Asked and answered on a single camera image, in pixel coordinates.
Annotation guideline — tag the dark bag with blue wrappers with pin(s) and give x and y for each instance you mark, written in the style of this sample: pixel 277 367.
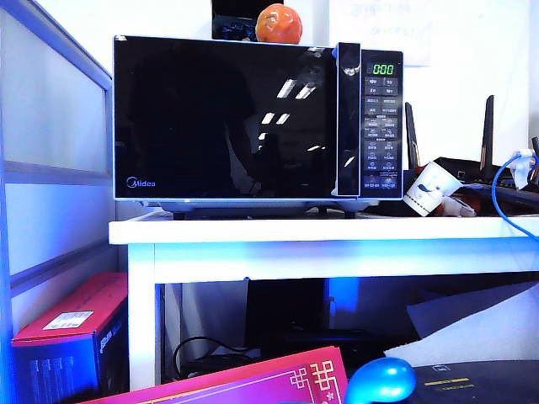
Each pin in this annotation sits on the dark bag with blue wrappers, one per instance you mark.
pixel 231 25

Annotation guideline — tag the Midea microwave oven body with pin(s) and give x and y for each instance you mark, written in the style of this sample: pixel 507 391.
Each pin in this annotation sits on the Midea microwave oven body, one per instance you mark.
pixel 383 126

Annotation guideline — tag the black computer case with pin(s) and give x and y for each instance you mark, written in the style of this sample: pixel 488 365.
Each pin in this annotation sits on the black computer case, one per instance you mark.
pixel 282 307

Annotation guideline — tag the red and blue cardboard box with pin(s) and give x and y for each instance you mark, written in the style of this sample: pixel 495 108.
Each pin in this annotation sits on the red and blue cardboard box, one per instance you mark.
pixel 63 303

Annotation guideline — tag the glossy blue computer mouse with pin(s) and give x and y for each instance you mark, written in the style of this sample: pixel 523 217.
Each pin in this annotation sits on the glossy blue computer mouse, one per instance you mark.
pixel 379 379

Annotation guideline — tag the black box with gold text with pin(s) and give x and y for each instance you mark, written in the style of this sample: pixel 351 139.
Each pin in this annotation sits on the black box with gold text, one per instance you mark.
pixel 484 383

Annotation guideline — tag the grey framed frosted partition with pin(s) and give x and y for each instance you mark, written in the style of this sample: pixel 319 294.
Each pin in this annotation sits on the grey framed frosted partition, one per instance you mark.
pixel 50 168

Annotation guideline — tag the black router with antennas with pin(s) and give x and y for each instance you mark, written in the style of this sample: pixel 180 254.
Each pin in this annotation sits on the black router with antennas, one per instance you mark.
pixel 450 165

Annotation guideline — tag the grey paper board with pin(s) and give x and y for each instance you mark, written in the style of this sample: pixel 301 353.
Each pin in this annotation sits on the grey paper board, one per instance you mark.
pixel 463 311

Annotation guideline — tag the black power adapter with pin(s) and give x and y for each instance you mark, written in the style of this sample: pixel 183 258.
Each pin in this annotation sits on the black power adapter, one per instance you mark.
pixel 219 362

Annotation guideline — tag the red and white small packet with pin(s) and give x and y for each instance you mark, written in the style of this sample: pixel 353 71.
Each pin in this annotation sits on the red and white small packet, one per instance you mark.
pixel 473 204

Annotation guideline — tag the orange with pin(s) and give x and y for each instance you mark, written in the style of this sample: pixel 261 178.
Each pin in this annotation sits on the orange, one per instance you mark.
pixel 278 23

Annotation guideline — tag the white foam sheet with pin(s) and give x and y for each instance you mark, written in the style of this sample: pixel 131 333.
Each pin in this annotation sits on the white foam sheet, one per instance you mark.
pixel 484 349

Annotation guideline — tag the white table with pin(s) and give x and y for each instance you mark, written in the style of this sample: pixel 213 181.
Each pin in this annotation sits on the white table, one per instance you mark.
pixel 295 231

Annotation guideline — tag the white paper cup blue print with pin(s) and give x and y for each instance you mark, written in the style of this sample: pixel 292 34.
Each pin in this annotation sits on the white paper cup blue print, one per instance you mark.
pixel 429 189

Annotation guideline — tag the magenta box with gold pattern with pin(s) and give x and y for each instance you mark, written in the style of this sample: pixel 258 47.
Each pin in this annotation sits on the magenta box with gold pattern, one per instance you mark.
pixel 252 379

